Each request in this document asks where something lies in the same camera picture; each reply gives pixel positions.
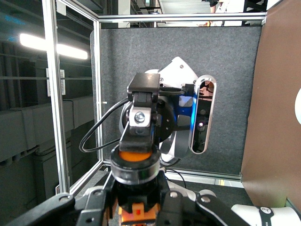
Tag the light blue round plate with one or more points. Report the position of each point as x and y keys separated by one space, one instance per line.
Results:
x=299 y=106

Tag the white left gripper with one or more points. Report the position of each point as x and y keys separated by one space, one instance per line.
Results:
x=169 y=122

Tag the grey felt panel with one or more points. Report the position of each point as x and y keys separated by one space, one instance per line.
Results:
x=235 y=70

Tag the ceiling strip light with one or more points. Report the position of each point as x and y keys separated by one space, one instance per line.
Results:
x=70 y=52

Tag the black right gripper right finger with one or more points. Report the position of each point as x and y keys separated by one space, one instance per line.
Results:
x=178 y=212

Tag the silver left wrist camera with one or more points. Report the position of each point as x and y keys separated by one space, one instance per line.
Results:
x=203 y=113

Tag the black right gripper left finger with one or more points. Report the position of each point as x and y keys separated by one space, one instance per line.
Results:
x=58 y=209

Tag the white barcode label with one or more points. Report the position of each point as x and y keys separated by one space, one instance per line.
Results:
x=63 y=88
x=63 y=73

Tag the aluminium cage frame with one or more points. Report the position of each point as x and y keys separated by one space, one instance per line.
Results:
x=53 y=94

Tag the black orange toy car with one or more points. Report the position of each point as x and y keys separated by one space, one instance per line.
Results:
x=134 y=171

